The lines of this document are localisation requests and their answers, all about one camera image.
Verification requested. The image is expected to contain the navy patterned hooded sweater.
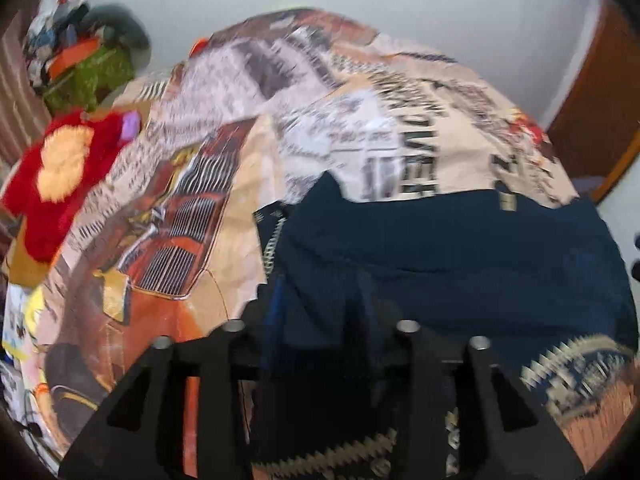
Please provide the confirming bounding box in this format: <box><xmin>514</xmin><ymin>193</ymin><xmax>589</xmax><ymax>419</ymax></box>
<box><xmin>250</xmin><ymin>174</ymin><xmax>639</xmax><ymax>479</ymax></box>

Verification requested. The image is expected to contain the red plush toy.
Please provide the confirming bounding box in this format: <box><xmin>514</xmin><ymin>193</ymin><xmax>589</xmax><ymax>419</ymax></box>
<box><xmin>1</xmin><ymin>110</ymin><xmax>142</xmax><ymax>263</ymax></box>

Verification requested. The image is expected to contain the wooden wardrobe with door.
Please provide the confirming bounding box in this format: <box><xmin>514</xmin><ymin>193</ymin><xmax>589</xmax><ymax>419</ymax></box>
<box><xmin>548</xmin><ymin>1</ymin><xmax>639</xmax><ymax>203</ymax></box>

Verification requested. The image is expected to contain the newspaper print bed blanket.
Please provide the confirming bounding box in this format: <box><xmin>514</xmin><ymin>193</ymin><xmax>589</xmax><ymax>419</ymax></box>
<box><xmin>29</xmin><ymin>6</ymin><xmax>637</xmax><ymax>478</ymax></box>

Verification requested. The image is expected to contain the green storage box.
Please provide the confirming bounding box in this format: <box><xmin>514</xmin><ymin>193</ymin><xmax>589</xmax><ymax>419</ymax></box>
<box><xmin>42</xmin><ymin>47</ymin><xmax>134</xmax><ymax>116</ymax></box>

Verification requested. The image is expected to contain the striped red gold curtain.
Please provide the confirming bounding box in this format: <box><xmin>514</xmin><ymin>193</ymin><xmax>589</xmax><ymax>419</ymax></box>
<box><xmin>1</xmin><ymin>11</ymin><xmax>51</xmax><ymax>192</ymax></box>

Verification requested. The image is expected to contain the orange box on pile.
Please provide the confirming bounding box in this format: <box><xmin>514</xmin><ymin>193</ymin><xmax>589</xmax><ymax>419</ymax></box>
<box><xmin>48</xmin><ymin>37</ymin><xmax>101</xmax><ymax>79</ymax></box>

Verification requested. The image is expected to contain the grey plush toy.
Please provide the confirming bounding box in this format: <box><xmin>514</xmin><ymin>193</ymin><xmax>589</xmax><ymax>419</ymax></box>
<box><xmin>80</xmin><ymin>3</ymin><xmax>152</xmax><ymax>70</ymax></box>

